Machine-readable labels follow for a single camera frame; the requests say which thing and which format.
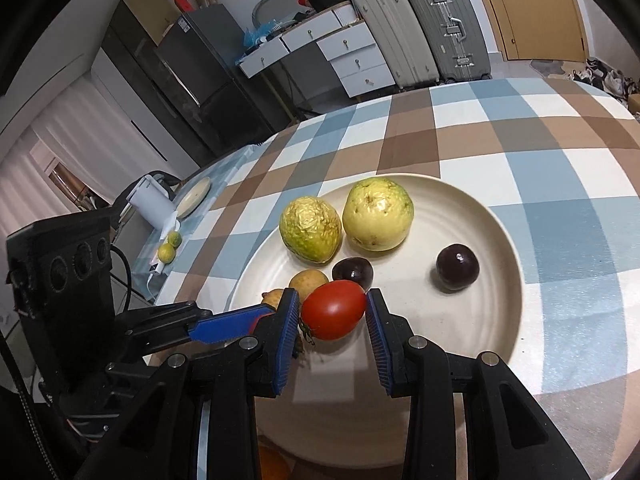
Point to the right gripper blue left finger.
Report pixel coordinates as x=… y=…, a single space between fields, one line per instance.
x=234 y=376

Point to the green lime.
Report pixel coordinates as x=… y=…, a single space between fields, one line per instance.
x=174 y=239
x=166 y=253

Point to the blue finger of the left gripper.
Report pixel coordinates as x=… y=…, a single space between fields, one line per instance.
x=230 y=325

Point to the checkered tablecloth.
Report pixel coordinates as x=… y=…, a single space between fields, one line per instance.
x=556 y=161

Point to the wrinkled green guava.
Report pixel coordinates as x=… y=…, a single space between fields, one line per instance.
x=311 y=229

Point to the wooden door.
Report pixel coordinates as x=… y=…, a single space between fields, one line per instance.
x=538 y=29

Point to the silver suitcase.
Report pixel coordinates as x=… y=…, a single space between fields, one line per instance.
x=453 y=32

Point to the white kettle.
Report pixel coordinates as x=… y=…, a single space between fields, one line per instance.
x=152 y=201

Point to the large cream plate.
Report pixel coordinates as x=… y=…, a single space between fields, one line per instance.
x=333 y=410

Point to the red tomato front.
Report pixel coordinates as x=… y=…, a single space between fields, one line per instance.
x=333 y=310

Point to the beige suitcase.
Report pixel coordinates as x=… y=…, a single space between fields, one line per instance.
x=399 y=36

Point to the smooth yellow guava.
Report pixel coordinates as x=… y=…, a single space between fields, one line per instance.
x=378 y=214

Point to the dark refrigerator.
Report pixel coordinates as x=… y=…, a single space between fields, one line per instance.
x=226 y=108

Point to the small cream plate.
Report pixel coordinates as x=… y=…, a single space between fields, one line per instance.
x=193 y=198

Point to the brown kiwi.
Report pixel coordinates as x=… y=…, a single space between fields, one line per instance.
x=273 y=298
x=306 y=282

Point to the dark plum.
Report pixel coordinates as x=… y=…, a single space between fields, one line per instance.
x=457 y=267
x=355 y=269

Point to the white drawer desk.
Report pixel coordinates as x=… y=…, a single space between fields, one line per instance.
x=341 y=38

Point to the white pink charger device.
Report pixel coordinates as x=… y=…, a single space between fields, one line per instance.
x=156 y=268

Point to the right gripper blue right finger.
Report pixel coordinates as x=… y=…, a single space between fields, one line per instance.
x=508 y=434

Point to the dark plum front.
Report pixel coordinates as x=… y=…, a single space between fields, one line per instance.
x=355 y=269

